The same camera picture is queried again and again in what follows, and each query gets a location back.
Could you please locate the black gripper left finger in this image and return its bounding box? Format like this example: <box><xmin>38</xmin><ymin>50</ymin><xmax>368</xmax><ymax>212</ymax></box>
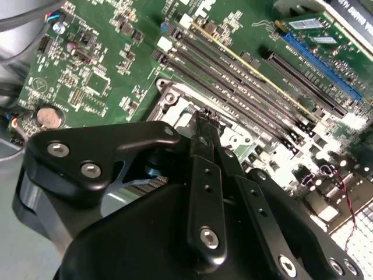
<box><xmin>24</xmin><ymin>108</ymin><xmax>228</xmax><ymax>265</ymax></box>

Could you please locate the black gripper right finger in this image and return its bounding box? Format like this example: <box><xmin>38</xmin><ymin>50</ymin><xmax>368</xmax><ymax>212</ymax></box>
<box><xmin>208</xmin><ymin>113</ymin><xmax>365</xmax><ymax>280</ymax></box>

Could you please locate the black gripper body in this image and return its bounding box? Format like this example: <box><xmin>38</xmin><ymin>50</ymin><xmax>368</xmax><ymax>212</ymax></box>
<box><xmin>12</xmin><ymin>147</ymin><xmax>283</xmax><ymax>280</ymax></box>

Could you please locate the metal socket cover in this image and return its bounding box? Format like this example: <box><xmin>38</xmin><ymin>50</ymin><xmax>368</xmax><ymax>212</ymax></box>
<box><xmin>159</xmin><ymin>87</ymin><xmax>254</xmax><ymax>160</ymax></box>

